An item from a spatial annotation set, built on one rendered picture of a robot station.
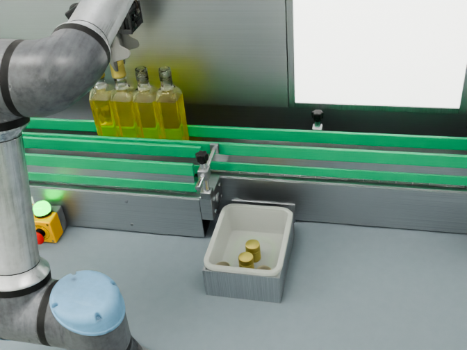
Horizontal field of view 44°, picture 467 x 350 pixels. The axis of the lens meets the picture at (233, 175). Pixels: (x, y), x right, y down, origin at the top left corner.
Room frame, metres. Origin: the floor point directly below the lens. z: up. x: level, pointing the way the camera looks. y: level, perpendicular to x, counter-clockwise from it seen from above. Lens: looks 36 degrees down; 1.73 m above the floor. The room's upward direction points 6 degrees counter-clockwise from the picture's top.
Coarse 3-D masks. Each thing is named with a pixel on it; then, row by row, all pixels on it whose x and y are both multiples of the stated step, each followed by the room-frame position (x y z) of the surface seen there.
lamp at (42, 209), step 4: (36, 204) 1.17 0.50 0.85; (40, 204) 1.17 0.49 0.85; (44, 204) 1.17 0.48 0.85; (48, 204) 1.18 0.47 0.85; (36, 208) 1.16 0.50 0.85; (40, 208) 1.16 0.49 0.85; (44, 208) 1.16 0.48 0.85; (48, 208) 1.17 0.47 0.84; (36, 212) 1.16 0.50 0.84; (40, 212) 1.15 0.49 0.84; (44, 212) 1.16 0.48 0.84; (48, 212) 1.16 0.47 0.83; (36, 216) 1.16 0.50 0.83; (40, 216) 1.15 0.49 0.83; (44, 216) 1.16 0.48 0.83
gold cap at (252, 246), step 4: (248, 240) 1.01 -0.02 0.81; (252, 240) 1.01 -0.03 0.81; (256, 240) 1.01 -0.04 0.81; (248, 244) 0.99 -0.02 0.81; (252, 244) 0.99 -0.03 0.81; (256, 244) 0.99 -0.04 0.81; (248, 248) 0.98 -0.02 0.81; (252, 248) 0.98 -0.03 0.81; (256, 248) 0.98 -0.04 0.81; (252, 252) 0.98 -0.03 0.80; (256, 252) 0.98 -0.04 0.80; (260, 252) 0.99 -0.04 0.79; (256, 256) 0.98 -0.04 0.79; (260, 256) 0.99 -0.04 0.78; (256, 260) 0.98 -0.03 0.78
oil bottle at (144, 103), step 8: (136, 88) 1.29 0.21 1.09; (152, 88) 1.28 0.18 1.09; (136, 96) 1.27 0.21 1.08; (144, 96) 1.26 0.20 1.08; (152, 96) 1.26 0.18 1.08; (136, 104) 1.27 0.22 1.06; (144, 104) 1.26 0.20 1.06; (152, 104) 1.26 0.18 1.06; (136, 112) 1.27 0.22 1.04; (144, 112) 1.26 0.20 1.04; (152, 112) 1.26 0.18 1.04; (136, 120) 1.27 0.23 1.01; (144, 120) 1.26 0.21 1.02; (152, 120) 1.26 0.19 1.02; (144, 128) 1.26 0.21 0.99; (152, 128) 1.26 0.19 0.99; (144, 136) 1.26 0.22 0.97; (152, 136) 1.26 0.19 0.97; (160, 136) 1.26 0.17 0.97
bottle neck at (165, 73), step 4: (160, 68) 1.28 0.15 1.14; (164, 68) 1.29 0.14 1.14; (168, 68) 1.28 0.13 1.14; (160, 72) 1.27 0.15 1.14; (164, 72) 1.26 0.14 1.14; (168, 72) 1.27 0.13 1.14; (160, 76) 1.27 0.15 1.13; (164, 76) 1.26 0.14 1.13; (168, 76) 1.26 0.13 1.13; (160, 80) 1.27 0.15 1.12; (164, 80) 1.26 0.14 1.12; (168, 80) 1.26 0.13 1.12; (164, 84) 1.26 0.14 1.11; (168, 84) 1.26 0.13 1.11; (172, 84) 1.28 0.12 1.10; (164, 88) 1.26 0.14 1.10; (168, 88) 1.26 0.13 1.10
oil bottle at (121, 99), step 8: (128, 88) 1.29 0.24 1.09; (112, 96) 1.28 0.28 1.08; (120, 96) 1.28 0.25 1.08; (128, 96) 1.28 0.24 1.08; (112, 104) 1.28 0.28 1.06; (120, 104) 1.28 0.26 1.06; (128, 104) 1.27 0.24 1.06; (120, 112) 1.28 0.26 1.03; (128, 112) 1.27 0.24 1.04; (120, 120) 1.28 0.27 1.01; (128, 120) 1.27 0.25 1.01; (120, 128) 1.28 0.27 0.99; (128, 128) 1.27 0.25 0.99; (136, 128) 1.27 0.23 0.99; (120, 136) 1.28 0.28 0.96; (128, 136) 1.28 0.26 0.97; (136, 136) 1.27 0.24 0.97
